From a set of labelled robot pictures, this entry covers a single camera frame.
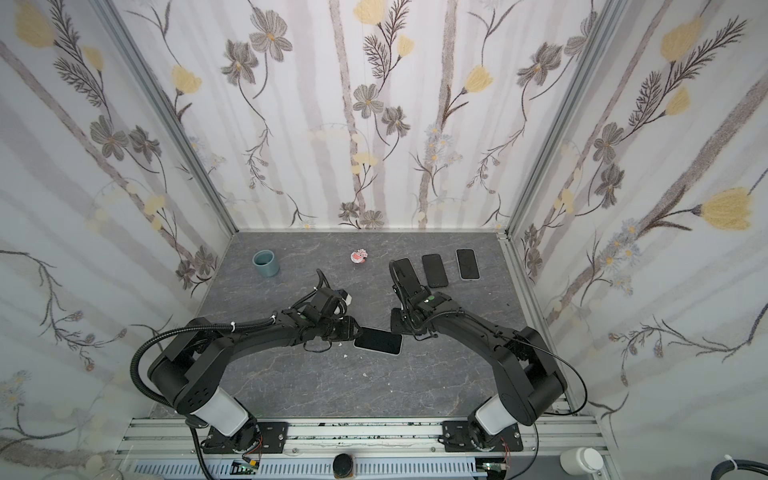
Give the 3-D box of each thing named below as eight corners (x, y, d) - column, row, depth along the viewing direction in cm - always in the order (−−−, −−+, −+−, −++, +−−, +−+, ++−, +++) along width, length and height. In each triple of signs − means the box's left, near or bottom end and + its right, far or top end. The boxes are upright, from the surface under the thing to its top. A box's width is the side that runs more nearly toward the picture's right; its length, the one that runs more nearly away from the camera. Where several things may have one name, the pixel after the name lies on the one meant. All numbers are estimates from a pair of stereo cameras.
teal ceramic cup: (256, 276, 109) (249, 264, 103) (261, 261, 113) (255, 249, 108) (277, 276, 109) (271, 264, 103) (281, 261, 113) (276, 249, 108)
